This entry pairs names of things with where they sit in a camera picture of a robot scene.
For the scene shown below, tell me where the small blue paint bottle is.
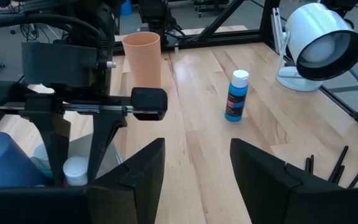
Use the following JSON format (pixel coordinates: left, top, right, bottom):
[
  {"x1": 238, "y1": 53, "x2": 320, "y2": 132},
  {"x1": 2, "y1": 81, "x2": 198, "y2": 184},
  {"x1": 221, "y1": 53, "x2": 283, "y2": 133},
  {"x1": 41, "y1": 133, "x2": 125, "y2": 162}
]
[{"x1": 224, "y1": 69, "x2": 250, "y2": 123}]

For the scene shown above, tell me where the small teal paint bottle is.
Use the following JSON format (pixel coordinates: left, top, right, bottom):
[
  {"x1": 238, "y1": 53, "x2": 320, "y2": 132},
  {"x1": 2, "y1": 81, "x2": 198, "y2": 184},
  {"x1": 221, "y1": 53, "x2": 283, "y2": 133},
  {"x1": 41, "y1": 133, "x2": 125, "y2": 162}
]
[{"x1": 32, "y1": 142, "x2": 55, "y2": 180}]

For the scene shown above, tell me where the blue storage bin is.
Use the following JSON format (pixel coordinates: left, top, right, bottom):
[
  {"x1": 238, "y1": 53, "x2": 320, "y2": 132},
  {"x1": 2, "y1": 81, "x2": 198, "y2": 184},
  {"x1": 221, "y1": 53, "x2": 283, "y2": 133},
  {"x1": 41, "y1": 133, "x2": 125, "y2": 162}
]
[{"x1": 119, "y1": 0, "x2": 134, "y2": 16}]

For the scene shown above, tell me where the peach plastic cup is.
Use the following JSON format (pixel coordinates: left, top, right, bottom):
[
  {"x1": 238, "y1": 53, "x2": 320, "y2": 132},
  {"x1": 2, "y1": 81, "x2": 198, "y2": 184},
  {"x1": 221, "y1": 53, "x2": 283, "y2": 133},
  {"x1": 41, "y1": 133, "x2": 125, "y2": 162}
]
[{"x1": 122, "y1": 31, "x2": 162, "y2": 89}]

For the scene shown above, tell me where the large purple paint bottle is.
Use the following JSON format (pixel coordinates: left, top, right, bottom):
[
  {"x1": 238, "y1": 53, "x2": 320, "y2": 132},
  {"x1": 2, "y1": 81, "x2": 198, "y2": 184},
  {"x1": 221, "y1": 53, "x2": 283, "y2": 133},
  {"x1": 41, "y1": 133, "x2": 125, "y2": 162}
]
[{"x1": 0, "y1": 127, "x2": 48, "y2": 187}]

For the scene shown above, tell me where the white cylindrical lamp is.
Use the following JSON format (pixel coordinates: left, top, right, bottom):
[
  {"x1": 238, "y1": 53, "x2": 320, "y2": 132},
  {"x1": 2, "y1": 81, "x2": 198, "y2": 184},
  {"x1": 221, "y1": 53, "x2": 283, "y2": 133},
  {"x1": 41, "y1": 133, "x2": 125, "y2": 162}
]
[{"x1": 275, "y1": 2, "x2": 358, "y2": 93}]

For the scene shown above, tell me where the black cart base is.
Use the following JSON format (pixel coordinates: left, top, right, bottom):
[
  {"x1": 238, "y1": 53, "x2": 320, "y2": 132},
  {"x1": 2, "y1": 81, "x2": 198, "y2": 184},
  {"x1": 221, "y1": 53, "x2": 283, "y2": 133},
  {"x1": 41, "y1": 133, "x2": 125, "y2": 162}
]
[{"x1": 192, "y1": 0, "x2": 231, "y2": 18}]

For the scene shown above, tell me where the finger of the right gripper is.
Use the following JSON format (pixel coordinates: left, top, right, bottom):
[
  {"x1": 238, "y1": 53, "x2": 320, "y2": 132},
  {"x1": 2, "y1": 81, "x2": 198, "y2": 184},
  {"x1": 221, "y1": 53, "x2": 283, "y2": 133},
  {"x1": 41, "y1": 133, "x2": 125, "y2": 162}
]
[
  {"x1": 87, "y1": 111, "x2": 127, "y2": 184},
  {"x1": 20, "y1": 108, "x2": 71, "y2": 187}
]

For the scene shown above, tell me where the silver lamp mount bracket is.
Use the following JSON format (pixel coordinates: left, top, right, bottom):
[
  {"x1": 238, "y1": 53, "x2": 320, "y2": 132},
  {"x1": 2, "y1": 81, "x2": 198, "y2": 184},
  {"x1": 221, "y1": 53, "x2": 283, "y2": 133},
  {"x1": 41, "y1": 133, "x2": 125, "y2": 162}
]
[{"x1": 271, "y1": 6, "x2": 284, "y2": 54}]

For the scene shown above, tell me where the small dark red paint bottle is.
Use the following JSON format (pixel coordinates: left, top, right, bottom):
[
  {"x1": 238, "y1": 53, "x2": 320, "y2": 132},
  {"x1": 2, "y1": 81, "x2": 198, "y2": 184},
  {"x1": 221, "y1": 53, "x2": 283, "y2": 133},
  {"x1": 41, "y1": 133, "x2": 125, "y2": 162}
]
[{"x1": 62, "y1": 156, "x2": 90, "y2": 187}]

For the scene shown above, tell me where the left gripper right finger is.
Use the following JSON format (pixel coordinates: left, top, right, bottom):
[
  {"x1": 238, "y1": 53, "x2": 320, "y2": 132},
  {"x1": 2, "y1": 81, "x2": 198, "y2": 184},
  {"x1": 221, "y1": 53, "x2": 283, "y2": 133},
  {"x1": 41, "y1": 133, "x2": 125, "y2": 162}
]
[{"x1": 230, "y1": 138, "x2": 335, "y2": 224}]

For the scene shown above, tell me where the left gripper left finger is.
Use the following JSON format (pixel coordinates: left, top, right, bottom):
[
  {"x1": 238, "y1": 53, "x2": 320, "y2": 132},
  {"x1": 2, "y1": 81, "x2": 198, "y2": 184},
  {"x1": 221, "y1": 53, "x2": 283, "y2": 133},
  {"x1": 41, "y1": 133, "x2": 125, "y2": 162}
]
[{"x1": 87, "y1": 138, "x2": 167, "y2": 224}]

